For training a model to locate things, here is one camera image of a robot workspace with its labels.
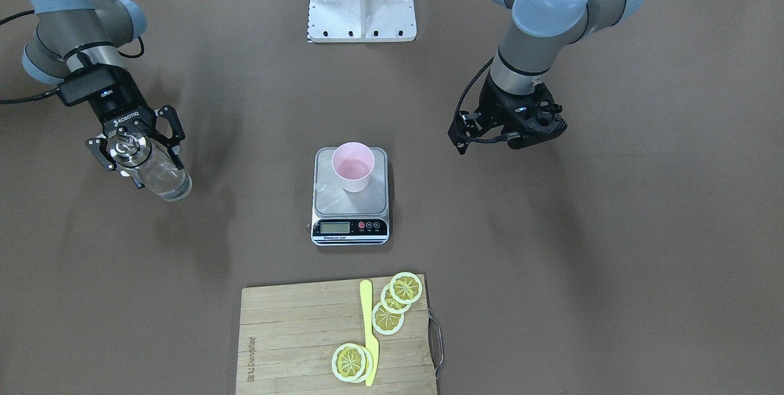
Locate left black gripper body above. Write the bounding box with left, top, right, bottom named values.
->
left=448, top=70, right=567, bottom=149

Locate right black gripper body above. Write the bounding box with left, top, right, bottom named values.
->
left=58, top=67, right=168, bottom=143

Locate clear glass sauce bottle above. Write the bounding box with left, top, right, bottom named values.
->
left=107, top=133, right=192, bottom=201

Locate pink plastic cup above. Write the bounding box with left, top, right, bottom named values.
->
left=331, top=141, right=375, bottom=192

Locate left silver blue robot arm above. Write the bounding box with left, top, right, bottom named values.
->
left=448, top=0, right=644, bottom=154

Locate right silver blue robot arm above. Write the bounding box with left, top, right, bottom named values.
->
left=21, top=0, right=192, bottom=201

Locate silver kitchen scale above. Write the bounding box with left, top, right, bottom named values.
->
left=311, top=147, right=390, bottom=246

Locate lemon slice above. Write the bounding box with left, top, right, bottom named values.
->
left=331, top=342, right=375, bottom=383
left=371, top=303, right=404, bottom=336
left=380, top=283, right=412, bottom=314
left=389, top=271, right=424, bottom=305

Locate yellow plastic knife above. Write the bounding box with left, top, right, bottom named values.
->
left=359, top=279, right=380, bottom=387

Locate bamboo cutting board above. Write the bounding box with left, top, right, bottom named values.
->
left=235, top=279, right=439, bottom=394

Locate white camera post base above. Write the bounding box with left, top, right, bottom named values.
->
left=306, top=0, right=417, bottom=43

